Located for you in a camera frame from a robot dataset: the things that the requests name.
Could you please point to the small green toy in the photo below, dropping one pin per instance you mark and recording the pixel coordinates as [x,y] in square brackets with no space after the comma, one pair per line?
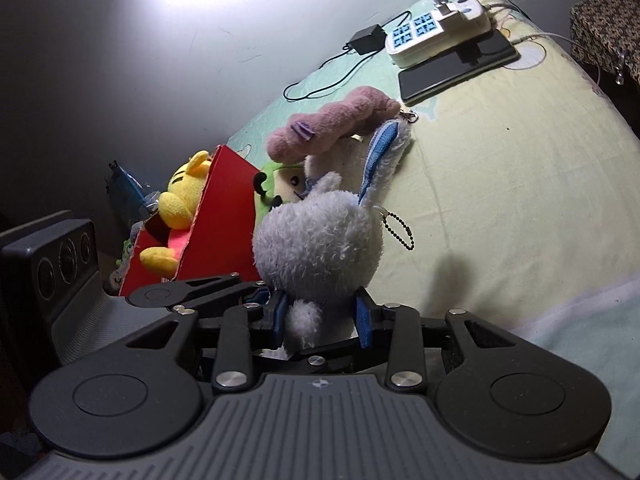
[125,260]

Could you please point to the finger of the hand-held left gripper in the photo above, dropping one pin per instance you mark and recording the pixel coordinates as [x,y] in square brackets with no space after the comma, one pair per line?
[200,291]

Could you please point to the black tablet device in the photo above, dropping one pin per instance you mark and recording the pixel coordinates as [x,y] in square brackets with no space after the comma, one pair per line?
[440,77]

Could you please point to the pink plush toy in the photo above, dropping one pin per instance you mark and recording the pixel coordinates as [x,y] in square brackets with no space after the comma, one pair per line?
[330,120]

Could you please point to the leopard print cloth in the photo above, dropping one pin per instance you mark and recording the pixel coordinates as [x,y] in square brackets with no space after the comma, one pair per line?
[610,35]

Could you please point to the green plush toy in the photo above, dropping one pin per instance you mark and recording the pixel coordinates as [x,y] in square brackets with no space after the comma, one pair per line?
[280,185]

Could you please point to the white charger plug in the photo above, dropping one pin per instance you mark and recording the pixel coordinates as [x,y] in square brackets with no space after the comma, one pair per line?
[457,10]

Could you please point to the white plush bunny blue ears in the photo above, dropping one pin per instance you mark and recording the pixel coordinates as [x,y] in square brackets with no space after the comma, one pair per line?
[315,240]

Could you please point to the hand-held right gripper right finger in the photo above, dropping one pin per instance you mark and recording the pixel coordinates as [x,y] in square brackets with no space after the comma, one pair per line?
[364,320]

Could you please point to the white power strip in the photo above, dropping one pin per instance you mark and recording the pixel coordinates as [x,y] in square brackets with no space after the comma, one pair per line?
[425,37]

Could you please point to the black power adapter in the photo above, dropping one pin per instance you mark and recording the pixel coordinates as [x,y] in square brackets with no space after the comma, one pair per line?
[367,39]

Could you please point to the yellow plush bear pink shirt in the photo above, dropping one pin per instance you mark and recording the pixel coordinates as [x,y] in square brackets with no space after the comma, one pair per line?
[182,195]

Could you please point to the red cardboard box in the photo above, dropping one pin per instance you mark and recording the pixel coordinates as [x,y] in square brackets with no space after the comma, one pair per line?
[220,230]

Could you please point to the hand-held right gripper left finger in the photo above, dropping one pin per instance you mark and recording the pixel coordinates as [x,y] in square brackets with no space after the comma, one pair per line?
[279,320]

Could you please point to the blue packet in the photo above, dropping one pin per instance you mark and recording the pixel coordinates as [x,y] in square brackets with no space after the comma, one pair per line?
[127,190]

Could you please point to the white plush toy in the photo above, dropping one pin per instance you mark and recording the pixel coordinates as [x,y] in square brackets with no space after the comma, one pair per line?
[340,157]

